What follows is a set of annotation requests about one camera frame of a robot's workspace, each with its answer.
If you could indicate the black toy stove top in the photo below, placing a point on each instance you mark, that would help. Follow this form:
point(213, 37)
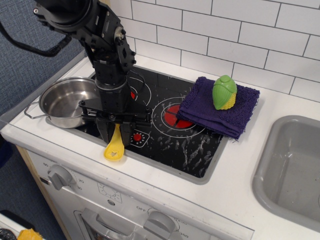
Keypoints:
point(173, 145)

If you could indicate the yellow dish brush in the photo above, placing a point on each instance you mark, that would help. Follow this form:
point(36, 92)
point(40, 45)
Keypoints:
point(115, 149)

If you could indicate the green yellow toy corn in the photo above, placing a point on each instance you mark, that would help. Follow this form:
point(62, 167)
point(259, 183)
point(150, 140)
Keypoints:
point(224, 93)

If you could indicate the stainless steel pot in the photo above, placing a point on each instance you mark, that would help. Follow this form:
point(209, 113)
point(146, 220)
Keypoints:
point(60, 101)

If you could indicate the yellow black object on floor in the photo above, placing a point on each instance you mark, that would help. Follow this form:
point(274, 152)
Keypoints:
point(26, 234)

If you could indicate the grey timer knob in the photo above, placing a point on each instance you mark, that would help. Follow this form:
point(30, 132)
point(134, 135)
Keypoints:
point(59, 176)

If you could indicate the white toy oven front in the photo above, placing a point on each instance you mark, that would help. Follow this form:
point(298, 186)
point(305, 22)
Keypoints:
point(90, 210)

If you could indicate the grey oven knob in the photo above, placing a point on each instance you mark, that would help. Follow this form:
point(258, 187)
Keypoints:
point(160, 225)

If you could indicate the purple folded cloth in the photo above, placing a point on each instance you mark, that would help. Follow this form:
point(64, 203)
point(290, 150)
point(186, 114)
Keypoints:
point(198, 108)

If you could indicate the grey sink basin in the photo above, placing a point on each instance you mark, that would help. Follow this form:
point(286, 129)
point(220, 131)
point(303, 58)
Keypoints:
point(287, 180)

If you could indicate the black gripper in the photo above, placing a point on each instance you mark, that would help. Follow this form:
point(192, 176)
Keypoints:
point(115, 106)

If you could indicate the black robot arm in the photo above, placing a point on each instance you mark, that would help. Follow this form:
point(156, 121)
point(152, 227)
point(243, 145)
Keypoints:
point(101, 33)

